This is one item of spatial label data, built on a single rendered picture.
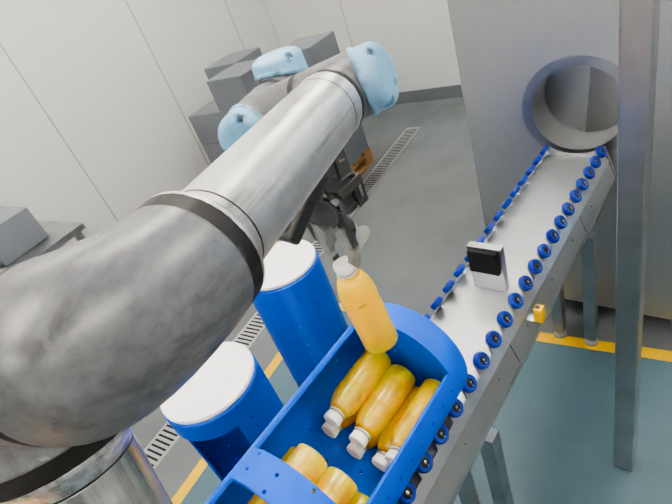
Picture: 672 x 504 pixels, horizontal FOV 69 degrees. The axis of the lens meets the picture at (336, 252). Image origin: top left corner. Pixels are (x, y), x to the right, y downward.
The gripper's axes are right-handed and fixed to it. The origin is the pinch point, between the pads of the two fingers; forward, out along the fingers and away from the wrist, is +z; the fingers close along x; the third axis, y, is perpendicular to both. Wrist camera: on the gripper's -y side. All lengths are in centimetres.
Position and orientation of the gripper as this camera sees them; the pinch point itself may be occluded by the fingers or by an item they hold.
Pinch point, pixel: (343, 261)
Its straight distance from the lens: 85.3
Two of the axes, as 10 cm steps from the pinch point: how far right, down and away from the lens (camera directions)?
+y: 5.9, -6.1, 5.3
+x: -7.5, -1.6, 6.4
